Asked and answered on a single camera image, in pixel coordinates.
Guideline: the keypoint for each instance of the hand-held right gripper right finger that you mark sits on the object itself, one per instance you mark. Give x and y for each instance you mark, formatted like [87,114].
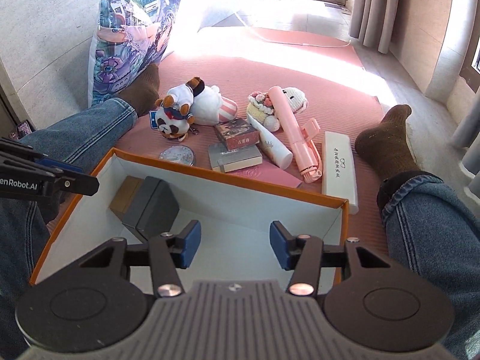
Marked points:
[278,243]

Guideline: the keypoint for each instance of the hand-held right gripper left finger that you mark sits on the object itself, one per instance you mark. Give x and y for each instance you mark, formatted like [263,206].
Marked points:
[191,243]

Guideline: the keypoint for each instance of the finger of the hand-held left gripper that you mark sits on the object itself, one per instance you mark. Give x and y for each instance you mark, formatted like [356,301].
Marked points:
[78,185]
[63,167]

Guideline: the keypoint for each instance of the orange cardboard box container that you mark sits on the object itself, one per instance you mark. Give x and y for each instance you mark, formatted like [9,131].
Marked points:
[232,210]

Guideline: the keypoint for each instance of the pink pouch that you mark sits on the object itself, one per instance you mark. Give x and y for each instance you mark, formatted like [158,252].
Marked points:
[270,176]

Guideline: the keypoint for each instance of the round silver compact mirror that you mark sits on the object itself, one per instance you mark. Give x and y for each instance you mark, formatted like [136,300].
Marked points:
[176,155]

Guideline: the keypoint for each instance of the white glasses case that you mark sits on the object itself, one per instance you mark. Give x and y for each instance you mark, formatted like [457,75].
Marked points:
[339,172]

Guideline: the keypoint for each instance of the white hand cream tube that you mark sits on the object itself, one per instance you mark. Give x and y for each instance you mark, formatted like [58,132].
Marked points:
[275,148]

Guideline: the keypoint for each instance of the grey book box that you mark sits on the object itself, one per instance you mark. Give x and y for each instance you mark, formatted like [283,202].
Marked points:
[232,155]

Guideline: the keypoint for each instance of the red panda sailor plush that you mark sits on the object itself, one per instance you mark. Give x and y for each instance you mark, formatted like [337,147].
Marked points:
[174,120]

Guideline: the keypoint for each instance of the pink selfie stick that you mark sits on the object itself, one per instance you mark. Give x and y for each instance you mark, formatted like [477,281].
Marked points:
[288,127]

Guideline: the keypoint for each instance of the dark red printed box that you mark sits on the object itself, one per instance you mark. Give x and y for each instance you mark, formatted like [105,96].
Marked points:
[236,133]

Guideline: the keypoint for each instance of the crochet bunny plush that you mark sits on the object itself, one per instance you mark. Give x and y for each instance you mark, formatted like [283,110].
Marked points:
[298,97]

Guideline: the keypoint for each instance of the person's left leg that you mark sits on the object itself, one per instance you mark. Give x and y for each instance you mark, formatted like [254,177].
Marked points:
[75,131]

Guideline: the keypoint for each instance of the person's leg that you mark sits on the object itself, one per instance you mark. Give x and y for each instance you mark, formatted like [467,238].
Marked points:
[75,131]
[431,225]

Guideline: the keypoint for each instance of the tan cardboard box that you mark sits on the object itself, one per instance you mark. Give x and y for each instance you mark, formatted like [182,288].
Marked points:
[125,197]

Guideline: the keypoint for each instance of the dark grey box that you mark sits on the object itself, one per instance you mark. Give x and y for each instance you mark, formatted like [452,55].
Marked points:
[153,206]

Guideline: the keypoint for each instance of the smartphone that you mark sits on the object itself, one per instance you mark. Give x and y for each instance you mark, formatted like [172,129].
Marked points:
[22,129]

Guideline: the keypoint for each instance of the dark low cabinet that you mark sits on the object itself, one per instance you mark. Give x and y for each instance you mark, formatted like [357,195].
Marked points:
[7,116]

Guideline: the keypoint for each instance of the printed pillow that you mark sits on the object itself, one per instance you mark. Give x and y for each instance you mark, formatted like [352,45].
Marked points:
[123,45]

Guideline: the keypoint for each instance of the person's right leg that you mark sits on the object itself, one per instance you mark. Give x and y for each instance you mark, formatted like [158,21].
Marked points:
[431,225]

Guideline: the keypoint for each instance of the pink floor mat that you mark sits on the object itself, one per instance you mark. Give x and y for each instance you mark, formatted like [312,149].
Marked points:
[232,71]
[300,37]

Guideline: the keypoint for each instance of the grey curtain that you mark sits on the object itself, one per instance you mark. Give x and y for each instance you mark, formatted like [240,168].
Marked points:
[468,131]

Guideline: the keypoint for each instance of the brown curtain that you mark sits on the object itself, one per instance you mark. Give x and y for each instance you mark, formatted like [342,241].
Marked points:
[375,7]

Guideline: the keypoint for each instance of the window frame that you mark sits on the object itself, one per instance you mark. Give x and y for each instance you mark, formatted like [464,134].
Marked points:
[472,71]

